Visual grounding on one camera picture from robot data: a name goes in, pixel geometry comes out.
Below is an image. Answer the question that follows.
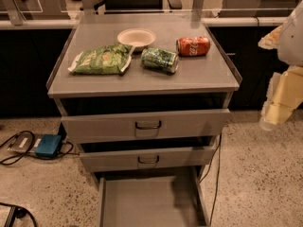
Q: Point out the grey top drawer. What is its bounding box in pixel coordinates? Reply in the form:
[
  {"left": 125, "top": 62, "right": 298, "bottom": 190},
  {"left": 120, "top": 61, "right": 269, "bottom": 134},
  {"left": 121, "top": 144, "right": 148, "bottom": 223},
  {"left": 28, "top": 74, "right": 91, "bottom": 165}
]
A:
[{"left": 62, "top": 109, "right": 230, "bottom": 144}]

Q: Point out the grey bottom drawer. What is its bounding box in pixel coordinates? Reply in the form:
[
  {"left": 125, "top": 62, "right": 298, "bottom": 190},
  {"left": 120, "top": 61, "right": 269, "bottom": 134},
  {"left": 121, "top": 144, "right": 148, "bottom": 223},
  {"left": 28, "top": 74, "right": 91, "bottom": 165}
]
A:
[{"left": 97, "top": 173, "right": 209, "bottom": 227}]

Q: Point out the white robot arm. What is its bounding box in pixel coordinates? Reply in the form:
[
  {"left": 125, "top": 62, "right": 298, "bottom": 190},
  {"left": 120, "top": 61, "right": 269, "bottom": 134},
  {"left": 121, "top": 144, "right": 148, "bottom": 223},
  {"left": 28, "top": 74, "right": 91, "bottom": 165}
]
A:
[{"left": 258, "top": 1, "right": 303, "bottom": 131}]

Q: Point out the black cable bottom left corner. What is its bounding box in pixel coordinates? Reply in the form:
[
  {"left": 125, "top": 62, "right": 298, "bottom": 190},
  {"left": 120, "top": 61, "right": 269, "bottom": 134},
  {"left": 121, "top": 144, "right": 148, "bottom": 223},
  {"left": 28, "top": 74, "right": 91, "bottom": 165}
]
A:
[{"left": 0, "top": 201, "right": 39, "bottom": 227}]

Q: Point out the grey flat device on floor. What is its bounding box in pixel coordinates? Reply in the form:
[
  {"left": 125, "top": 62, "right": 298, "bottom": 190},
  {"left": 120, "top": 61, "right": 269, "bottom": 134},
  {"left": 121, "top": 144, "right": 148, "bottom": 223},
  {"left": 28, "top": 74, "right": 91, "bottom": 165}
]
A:
[{"left": 8, "top": 133, "right": 42, "bottom": 153}]

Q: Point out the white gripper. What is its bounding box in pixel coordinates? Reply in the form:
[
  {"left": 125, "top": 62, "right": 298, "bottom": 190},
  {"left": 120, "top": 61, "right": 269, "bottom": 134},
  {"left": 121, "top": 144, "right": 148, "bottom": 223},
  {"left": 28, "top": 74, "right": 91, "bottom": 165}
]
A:
[{"left": 258, "top": 26, "right": 303, "bottom": 131}]

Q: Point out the grey drawer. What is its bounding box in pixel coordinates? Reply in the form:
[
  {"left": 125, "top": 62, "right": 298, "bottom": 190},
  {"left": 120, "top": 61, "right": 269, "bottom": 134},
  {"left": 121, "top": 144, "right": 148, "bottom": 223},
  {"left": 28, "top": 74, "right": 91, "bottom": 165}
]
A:
[
  {"left": 62, "top": 109, "right": 230, "bottom": 144},
  {"left": 80, "top": 147, "right": 214, "bottom": 172},
  {"left": 97, "top": 173, "right": 209, "bottom": 227}
]

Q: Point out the grey middle drawer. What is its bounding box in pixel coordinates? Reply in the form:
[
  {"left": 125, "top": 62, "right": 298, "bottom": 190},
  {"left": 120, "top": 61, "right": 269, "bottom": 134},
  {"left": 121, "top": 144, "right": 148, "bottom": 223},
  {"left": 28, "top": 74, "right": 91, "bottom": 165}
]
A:
[{"left": 80, "top": 147, "right": 214, "bottom": 172}]

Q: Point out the black floor cable left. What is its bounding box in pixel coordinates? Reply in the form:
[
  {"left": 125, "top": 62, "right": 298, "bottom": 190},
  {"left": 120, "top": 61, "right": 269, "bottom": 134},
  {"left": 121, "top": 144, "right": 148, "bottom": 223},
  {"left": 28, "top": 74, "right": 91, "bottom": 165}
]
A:
[{"left": 0, "top": 130, "right": 80, "bottom": 166}]

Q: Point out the white paper bowl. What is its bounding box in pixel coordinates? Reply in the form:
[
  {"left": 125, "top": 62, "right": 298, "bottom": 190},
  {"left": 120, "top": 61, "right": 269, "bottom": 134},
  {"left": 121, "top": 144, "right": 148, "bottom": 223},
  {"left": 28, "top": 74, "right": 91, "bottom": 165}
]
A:
[{"left": 117, "top": 28, "right": 155, "bottom": 52}]

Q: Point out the grey drawer cabinet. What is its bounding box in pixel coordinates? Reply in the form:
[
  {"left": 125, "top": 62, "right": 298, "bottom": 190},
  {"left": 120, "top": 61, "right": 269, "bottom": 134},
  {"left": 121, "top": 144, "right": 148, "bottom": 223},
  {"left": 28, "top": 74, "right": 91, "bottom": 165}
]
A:
[{"left": 47, "top": 13, "right": 241, "bottom": 227}]

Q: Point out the blue electronics box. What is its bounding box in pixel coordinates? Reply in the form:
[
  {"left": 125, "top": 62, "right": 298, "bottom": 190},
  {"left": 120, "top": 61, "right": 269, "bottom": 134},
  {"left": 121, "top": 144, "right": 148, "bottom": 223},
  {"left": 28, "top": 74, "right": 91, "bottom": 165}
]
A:
[{"left": 34, "top": 134, "right": 62, "bottom": 158}]

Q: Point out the green chip bag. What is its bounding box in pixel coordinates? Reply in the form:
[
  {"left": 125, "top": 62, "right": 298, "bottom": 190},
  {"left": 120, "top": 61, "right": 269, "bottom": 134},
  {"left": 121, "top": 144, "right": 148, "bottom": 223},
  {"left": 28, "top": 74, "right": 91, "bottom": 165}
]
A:
[{"left": 68, "top": 44, "right": 134, "bottom": 75}]

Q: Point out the red soda can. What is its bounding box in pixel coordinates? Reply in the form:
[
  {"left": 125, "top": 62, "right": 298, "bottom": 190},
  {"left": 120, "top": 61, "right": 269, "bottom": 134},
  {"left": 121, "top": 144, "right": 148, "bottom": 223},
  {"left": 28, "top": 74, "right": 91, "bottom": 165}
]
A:
[{"left": 176, "top": 36, "right": 210, "bottom": 57}]

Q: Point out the green soda can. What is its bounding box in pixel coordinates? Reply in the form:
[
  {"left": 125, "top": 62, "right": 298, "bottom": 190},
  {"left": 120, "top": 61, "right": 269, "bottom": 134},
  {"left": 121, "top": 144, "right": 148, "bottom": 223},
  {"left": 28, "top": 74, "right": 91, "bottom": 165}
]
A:
[{"left": 141, "top": 48, "right": 179, "bottom": 74}]

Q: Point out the black cable beside cabinet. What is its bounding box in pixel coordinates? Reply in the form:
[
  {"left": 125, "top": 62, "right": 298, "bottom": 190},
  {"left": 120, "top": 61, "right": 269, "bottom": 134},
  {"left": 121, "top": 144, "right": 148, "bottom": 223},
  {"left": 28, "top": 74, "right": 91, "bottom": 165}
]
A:
[{"left": 198, "top": 132, "right": 223, "bottom": 227}]

